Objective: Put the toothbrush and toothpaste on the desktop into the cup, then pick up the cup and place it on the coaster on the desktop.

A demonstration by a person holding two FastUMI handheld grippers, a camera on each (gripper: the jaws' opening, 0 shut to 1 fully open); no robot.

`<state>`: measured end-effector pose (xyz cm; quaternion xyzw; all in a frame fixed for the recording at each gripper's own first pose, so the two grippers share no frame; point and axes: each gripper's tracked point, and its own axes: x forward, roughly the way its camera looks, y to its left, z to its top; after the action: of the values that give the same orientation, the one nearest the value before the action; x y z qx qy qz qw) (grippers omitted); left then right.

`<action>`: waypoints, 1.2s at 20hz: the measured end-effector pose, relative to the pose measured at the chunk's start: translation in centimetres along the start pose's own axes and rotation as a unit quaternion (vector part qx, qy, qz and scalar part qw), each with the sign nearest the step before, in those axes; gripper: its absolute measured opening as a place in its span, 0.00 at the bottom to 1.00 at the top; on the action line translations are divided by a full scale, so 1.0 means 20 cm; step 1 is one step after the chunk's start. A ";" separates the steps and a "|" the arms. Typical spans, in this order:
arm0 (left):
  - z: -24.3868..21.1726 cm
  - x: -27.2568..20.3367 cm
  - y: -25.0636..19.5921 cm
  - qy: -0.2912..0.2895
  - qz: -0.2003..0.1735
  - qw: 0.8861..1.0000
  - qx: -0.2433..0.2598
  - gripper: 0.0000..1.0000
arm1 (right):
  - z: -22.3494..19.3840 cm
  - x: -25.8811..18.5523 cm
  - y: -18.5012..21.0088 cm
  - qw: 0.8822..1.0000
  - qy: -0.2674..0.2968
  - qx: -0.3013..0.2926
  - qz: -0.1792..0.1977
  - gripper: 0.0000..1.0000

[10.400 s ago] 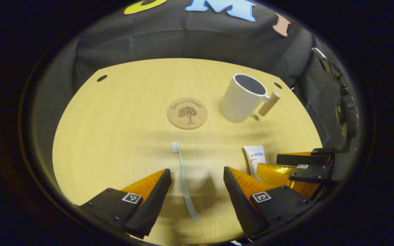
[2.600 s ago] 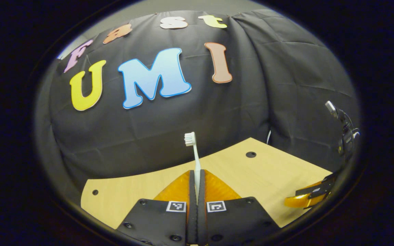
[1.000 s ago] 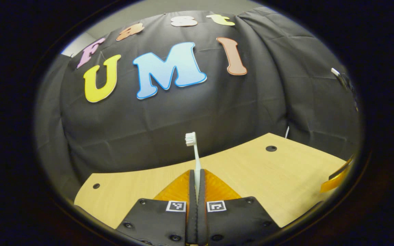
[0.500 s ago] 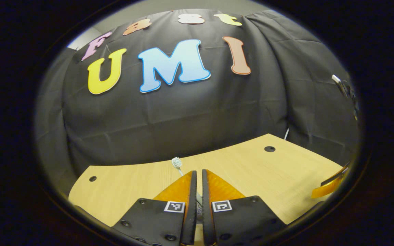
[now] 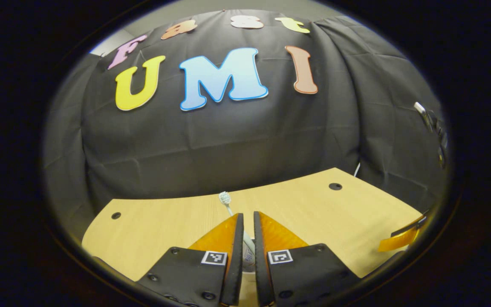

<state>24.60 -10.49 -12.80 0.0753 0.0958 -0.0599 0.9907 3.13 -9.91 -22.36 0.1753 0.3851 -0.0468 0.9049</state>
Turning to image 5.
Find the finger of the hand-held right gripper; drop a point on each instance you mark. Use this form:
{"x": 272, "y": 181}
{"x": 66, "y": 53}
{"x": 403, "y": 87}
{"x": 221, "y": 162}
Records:
{"x": 401, "y": 241}

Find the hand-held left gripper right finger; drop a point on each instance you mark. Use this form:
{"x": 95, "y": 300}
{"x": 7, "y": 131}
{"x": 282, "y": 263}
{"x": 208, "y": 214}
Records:
{"x": 260, "y": 264}

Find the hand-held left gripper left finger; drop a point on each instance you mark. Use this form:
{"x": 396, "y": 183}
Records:
{"x": 235, "y": 264}

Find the pale green toothbrush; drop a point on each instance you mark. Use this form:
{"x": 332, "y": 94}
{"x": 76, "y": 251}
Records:
{"x": 225, "y": 198}

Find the wooden desktop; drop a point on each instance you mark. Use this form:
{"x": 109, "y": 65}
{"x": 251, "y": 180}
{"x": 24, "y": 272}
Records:
{"x": 335, "y": 217}

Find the black backdrop cloth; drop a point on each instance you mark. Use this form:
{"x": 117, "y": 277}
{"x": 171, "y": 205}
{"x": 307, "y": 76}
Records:
{"x": 249, "y": 136}

